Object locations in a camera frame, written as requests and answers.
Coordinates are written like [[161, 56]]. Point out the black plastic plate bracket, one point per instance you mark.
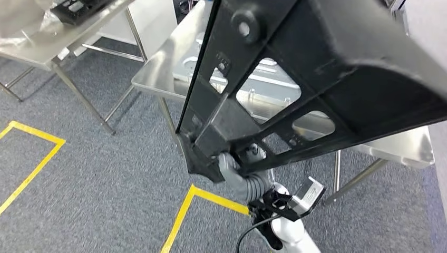
[[366, 87]]

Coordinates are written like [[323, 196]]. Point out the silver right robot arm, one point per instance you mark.
[[293, 237]]

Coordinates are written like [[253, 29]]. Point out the steel workbench table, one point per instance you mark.
[[160, 69]]

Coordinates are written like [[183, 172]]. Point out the black part on table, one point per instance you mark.
[[80, 12]]

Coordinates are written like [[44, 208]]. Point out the steel fixture tray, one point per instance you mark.
[[272, 83]]

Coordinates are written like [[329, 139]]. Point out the steel table with clutter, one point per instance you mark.
[[42, 52]]

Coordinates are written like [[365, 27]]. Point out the clear plastic bag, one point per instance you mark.
[[21, 21]]

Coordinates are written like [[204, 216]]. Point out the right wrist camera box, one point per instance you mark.
[[309, 195]]

